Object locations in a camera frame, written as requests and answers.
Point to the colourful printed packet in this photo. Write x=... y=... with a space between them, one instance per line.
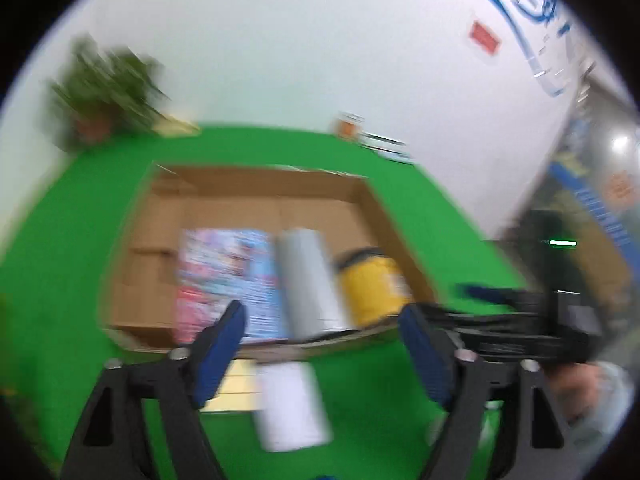
x=225 y=270

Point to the red wall notice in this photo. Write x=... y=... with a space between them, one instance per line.
x=485 y=38

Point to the small orange box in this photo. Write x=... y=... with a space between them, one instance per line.
x=349 y=126

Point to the person's right hand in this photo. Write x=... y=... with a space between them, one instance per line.
x=575 y=390

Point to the person's right forearm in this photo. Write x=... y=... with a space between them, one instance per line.
x=612 y=400

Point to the potted plant in orange pot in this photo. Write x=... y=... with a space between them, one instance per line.
x=105 y=85

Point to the yellow label glass jar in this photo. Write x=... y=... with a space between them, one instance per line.
x=370 y=285

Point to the green tablecloth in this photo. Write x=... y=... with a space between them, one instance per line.
x=360 y=410

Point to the white plastic bottle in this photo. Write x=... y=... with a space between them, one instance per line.
x=290 y=405

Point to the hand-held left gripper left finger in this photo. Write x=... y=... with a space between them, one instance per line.
x=220 y=350

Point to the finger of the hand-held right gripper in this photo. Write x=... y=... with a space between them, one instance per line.
x=500 y=340
x=500 y=294

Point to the blue wall decal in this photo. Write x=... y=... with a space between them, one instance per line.
x=540 y=7

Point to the silver metal tin can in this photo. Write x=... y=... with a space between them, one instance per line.
x=305 y=285

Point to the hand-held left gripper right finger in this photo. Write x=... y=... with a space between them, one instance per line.
x=425 y=355

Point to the large cardboard tray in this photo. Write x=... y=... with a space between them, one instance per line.
x=240 y=195

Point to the glass door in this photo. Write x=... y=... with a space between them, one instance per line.
x=600 y=210

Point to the pale yellow puzzle cube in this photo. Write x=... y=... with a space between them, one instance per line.
x=240 y=385

